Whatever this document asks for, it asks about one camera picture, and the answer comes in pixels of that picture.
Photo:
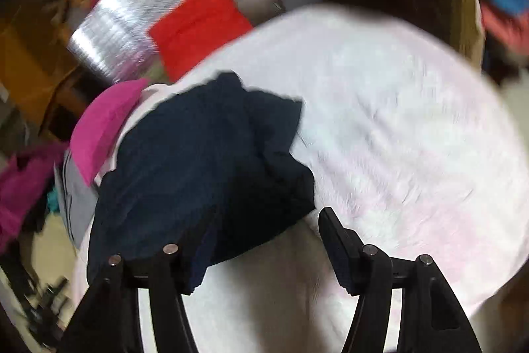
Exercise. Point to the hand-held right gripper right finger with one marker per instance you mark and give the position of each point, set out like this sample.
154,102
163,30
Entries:
337,249

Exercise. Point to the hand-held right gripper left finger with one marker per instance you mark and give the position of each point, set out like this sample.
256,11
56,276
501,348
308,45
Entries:
204,258

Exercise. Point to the dark navy garment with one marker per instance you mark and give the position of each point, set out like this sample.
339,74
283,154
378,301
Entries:
186,162

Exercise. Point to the white fleece blanket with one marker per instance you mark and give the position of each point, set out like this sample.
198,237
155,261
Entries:
392,129

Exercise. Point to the grey cloth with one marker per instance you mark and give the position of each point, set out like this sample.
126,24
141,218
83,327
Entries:
76,204

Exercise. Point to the bright pink cloth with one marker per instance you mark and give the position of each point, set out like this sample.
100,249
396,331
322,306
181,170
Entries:
103,129

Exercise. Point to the black device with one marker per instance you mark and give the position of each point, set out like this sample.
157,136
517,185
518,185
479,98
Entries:
45,303

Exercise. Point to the magenta garment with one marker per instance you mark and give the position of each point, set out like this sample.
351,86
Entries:
24,187

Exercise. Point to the folded red cloth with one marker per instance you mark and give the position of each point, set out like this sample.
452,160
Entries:
198,26

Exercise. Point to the silver foil mat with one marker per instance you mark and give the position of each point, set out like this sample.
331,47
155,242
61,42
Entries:
124,30

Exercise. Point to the orange wooden cabinet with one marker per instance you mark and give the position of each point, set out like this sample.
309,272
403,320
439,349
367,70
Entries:
29,67

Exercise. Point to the blue and red cloth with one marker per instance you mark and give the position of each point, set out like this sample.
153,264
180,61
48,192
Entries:
504,14

